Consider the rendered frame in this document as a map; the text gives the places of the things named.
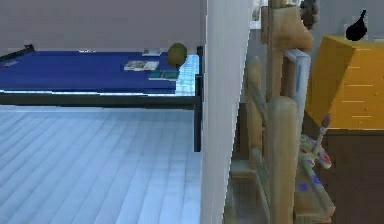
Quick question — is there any yellow chest of drawers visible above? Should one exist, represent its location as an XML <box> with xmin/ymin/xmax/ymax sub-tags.
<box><xmin>305</xmin><ymin>35</ymin><xmax>384</xmax><ymax>130</ymax></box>

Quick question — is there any green book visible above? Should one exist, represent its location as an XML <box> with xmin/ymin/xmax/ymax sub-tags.
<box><xmin>148</xmin><ymin>69</ymin><xmax>181</xmax><ymax>82</ymax></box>

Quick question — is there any olive green ball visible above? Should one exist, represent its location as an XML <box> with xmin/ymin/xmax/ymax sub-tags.
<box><xmin>166</xmin><ymin>42</ymin><xmax>188</xmax><ymax>68</ymax></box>

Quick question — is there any pale small book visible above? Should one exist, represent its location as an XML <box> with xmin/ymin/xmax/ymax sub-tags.
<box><xmin>142</xmin><ymin>48</ymin><xmax>163</xmax><ymax>57</ymax></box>

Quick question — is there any white framed picture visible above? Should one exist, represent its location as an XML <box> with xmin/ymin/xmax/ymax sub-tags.
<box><xmin>283</xmin><ymin>48</ymin><xmax>312</xmax><ymax>131</ymax></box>

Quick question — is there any colourful patterned cloth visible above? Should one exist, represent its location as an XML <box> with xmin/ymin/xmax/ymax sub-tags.
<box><xmin>295</xmin><ymin>114</ymin><xmax>334</xmax><ymax>201</ymax></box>

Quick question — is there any black round vase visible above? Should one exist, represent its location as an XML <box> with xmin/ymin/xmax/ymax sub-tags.
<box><xmin>345</xmin><ymin>9</ymin><xmax>368</xmax><ymax>42</ymax></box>

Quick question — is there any blue bed with black frame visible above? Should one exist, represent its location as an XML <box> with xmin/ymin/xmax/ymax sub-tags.
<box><xmin>0</xmin><ymin>43</ymin><xmax>205</xmax><ymax>153</ymax></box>

